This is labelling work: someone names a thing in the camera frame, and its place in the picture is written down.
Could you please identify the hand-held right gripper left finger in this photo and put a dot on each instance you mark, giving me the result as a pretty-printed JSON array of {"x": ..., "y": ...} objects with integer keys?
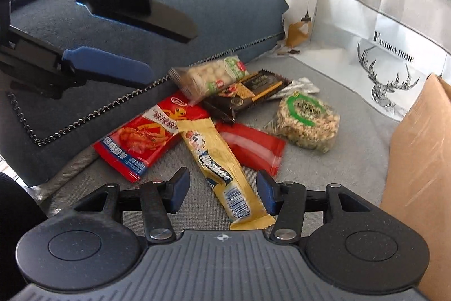
[{"x": 179, "y": 190}]

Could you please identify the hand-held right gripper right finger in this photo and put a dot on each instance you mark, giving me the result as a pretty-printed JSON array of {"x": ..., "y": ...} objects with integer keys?
[{"x": 266, "y": 191}]

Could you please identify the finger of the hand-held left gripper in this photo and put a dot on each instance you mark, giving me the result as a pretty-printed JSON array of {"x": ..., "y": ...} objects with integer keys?
[
  {"x": 105, "y": 64},
  {"x": 158, "y": 15}
]

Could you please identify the yellow snack bar packet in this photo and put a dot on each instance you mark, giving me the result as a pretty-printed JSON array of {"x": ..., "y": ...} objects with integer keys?
[{"x": 218, "y": 167}]

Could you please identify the red packet with clear window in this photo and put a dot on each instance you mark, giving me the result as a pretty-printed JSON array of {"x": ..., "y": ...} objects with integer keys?
[{"x": 253, "y": 146}]

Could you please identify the red shrimp stick packet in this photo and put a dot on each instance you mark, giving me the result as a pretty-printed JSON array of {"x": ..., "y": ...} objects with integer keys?
[{"x": 141, "y": 142}]

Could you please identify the clear packet with round green label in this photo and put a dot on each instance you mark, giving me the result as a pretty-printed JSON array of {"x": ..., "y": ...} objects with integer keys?
[{"x": 303, "y": 124}]

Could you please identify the clear packet of white balls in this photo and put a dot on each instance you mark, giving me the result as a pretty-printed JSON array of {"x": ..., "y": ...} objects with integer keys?
[{"x": 208, "y": 75}]

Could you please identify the black cracker packet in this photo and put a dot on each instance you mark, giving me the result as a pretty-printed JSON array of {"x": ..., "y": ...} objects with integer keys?
[{"x": 264, "y": 80}]

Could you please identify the silver foil snack packet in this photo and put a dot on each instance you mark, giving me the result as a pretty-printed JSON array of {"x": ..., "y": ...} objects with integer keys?
[{"x": 306, "y": 86}]

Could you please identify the brown paper bag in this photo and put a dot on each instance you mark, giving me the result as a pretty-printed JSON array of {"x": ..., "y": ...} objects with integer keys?
[{"x": 419, "y": 163}]

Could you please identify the blue sofa cushion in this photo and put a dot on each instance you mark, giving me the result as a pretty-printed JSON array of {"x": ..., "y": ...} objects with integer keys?
[{"x": 211, "y": 4}]

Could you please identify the grey sofa seat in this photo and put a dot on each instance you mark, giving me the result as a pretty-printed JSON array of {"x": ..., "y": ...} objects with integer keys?
[{"x": 334, "y": 174}]

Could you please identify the deer printed grey cloth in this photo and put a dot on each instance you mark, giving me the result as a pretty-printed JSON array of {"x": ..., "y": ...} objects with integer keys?
[{"x": 352, "y": 12}]

